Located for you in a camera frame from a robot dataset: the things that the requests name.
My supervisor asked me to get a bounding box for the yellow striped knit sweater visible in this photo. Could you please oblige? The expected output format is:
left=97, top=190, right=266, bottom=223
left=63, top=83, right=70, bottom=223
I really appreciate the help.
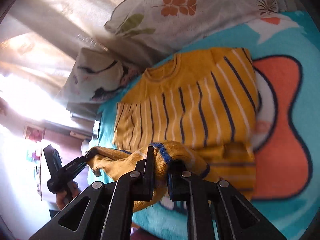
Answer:
left=88, top=48, right=259, bottom=203

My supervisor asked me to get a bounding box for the person left hand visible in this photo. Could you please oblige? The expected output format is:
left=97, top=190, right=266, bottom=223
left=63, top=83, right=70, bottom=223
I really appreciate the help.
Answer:
left=56, top=181, right=81, bottom=210

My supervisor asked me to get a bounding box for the framed pink picture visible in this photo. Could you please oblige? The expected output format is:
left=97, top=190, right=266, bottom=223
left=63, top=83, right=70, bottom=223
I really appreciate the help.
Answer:
left=24, top=124, right=46, bottom=142

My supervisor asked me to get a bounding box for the white girl print pillow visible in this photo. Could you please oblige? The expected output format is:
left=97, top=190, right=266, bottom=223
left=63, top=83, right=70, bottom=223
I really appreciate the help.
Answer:
left=57, top=48, right=140, bottom=103

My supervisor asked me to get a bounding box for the beige embroidered curtain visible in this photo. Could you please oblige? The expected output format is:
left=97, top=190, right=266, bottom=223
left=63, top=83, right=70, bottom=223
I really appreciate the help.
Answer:
left=1, top=0, right=130, bottom=96

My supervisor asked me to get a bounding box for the white floral leaf pillow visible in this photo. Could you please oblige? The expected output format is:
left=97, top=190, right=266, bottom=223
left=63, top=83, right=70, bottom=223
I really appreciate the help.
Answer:
left=105, top=0, right=287, bottom=54

